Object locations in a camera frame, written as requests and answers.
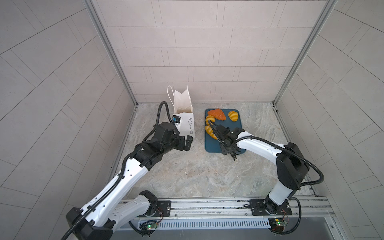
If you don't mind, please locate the small striped bun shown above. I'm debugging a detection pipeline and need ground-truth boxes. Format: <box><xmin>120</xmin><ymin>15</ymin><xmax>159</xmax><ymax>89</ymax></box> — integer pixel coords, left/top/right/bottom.
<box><xmin>205</xmin><ymin>115</ymin><xmax>216</xmax><ymax>126</ymax></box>
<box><xmin>228</xmin><ymin>111</ymin><xmax>239</xmax><ymax>122</ymax></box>

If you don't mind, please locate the reddish brown croissant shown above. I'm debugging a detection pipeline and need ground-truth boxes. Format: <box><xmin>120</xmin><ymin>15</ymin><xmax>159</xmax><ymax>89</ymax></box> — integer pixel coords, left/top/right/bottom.
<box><xmin>207</xmin><ymin>109</ymin><xmax>227</xmax><ymax>121</ymax></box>

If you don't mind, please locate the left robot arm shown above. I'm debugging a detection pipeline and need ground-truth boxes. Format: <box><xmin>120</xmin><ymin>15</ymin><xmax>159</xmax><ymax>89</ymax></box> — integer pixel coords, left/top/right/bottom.
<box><xmin>62</xmin><ymin>101</ymin><xmax>195</xmax><ymax>240</ymax></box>

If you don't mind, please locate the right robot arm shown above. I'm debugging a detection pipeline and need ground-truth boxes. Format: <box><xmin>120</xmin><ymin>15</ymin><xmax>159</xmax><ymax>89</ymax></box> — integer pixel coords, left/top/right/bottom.
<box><xmin>208</xmin><ymin>120</ymin><xmax>325</xmax><ymax>215</ymax></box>

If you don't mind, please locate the white paper bag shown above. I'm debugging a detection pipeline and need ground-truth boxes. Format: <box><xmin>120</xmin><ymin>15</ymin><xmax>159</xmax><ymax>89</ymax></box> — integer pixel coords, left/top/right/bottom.
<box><xmin>167</xmin><ymin>86</ymin><xmax>195</xmax><ymax>138</ymax></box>

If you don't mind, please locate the blue rectangular tray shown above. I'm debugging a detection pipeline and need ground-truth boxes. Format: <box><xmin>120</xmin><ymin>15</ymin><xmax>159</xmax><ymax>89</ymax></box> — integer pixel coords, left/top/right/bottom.
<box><xmin>205</xmin><ymin>109</ymin><xmax>243</xmax><ymax>154</ymax></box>

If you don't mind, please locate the left circuit board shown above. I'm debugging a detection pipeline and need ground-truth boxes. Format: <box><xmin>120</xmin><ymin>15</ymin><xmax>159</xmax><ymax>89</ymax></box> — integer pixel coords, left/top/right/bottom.
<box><xmin>140</xmin><ymin>221</ymin><xmax>159</xmax><ymax>231</ymax></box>

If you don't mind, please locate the circuit board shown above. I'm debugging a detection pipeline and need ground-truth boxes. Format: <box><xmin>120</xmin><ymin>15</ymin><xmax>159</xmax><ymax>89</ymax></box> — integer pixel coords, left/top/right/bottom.
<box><xmin>140</xmin><ymin>221</ymin><xmax>159</xmax><ymax>231</ymax></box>
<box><xmin>268</xmin><ymin>218</ymin><xmax>289</xmax><ymax>233</ymax></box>

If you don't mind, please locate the right circuit board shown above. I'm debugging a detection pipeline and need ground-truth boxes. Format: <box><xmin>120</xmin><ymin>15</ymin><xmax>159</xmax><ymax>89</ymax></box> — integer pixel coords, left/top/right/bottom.
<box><xmin>268</xmin><ymin>218</ymin><xmax>289</xmax><ymax>233</ymax></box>

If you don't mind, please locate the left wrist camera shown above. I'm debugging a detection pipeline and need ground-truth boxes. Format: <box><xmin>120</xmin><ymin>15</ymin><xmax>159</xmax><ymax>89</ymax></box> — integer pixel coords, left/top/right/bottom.
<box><xmin>172</xmin><ymin>115</ymin><xmax>182</xmax><ymax>125</ymax></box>

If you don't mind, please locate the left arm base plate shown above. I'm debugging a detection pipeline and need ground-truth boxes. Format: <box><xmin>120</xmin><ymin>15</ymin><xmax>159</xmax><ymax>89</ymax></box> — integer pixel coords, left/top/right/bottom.
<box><xmin>151</xmin><ymin>201</ymin><xmax>172</xmax><ymax>218</ymax></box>

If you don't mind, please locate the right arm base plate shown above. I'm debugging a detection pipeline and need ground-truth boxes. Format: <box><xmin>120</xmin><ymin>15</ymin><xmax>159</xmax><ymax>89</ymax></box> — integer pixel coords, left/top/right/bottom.
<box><xmin>249</xmin><ymin>199</ymin><xmax>292</xmax><ymax>216</ymax></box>

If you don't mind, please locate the aluminium rail frame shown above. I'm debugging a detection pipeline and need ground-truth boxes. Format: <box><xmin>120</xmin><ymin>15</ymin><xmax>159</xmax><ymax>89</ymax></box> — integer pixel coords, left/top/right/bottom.
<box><xmin>80</xmin><ymin>196</ymin><xmax>343</xmax><ymax>240</ymax></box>

